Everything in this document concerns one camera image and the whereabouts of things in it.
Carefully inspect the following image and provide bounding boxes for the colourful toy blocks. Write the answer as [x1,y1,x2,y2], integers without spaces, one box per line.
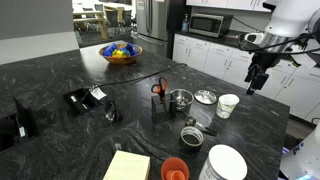
[102,43,138,58]

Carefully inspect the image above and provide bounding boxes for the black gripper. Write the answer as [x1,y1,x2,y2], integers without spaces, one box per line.
[244,53,281,95]

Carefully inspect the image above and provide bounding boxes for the white paper tag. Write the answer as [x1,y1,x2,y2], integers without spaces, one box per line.
[90,87,106,100]

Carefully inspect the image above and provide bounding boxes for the blue soap bottle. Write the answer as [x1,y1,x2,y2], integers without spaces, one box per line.
[181,14,189,32]

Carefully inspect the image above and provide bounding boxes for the black mesh holder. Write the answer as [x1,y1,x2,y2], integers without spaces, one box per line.
[151,94,176,123]

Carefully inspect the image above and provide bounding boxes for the black binder clip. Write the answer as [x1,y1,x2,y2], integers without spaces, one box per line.
[105,101,121,122]

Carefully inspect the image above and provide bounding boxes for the small silver pot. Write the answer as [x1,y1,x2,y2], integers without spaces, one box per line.
[170,89,194,112]

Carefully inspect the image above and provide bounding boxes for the orange plastic cup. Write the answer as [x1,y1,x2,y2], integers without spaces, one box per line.
[161,157,189,180]

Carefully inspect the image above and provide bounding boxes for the stainless steel refrigerator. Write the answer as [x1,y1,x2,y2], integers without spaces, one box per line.
[135,0,188,58]

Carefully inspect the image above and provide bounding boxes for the white paper cup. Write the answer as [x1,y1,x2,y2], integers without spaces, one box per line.
[216,94,240,119]

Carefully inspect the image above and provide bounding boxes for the wooden bowl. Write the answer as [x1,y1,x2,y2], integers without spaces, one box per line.
[99,43,143,65]

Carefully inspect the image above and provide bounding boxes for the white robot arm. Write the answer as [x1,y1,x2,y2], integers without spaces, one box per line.
[239,0,320,95]

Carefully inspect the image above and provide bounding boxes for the orange handled scissors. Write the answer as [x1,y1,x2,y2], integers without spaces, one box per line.
[151,77,168,101]

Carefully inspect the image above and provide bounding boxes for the silver microwave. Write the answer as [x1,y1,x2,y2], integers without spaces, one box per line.
[189,13,233,38]

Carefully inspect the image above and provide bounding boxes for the white lidded canister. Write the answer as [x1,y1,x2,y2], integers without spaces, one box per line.
[198,144,248,180]

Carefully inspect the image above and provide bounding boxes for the light wooden block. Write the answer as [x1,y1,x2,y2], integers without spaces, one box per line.
[103,150,150,180]

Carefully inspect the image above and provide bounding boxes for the wooden meeting table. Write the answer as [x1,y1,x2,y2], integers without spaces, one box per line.
[73,11,107,39]

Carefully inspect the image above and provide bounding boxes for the black power cable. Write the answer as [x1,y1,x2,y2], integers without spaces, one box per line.
[88,62,188,92]

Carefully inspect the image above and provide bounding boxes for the silver measuring spoon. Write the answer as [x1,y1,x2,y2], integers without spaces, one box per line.
[186,116,217,136]

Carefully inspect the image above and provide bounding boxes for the white kitchen cabinets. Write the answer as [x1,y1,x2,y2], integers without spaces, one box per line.
[172,33,320,122]

